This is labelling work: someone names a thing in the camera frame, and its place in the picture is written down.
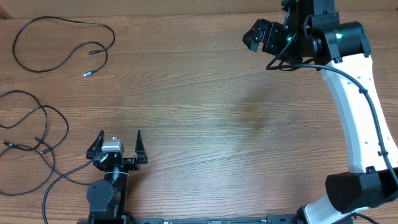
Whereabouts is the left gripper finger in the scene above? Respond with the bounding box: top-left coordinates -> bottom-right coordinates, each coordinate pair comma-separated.
86,130 -> 104,160
135,129 -> 148,164

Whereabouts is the black usb cable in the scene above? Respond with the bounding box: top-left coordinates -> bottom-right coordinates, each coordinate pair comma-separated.
0,136 -> 119,197
11,16 -> 116,77
0,90 -> 70,155

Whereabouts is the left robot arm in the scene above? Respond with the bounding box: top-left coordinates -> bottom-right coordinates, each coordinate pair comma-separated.
86,131 -> 148,223

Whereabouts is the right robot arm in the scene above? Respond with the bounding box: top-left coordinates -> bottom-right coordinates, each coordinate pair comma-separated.
243,0 -> 397,224

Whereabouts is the cardboard backdrop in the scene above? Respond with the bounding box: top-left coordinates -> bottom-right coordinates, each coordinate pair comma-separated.
0,0 -> 398,19

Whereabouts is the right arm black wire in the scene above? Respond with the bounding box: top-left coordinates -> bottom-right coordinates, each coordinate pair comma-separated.
266,14 -> 398,224

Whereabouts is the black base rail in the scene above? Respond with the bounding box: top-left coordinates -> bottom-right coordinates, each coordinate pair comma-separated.
77,215 -> 305,224

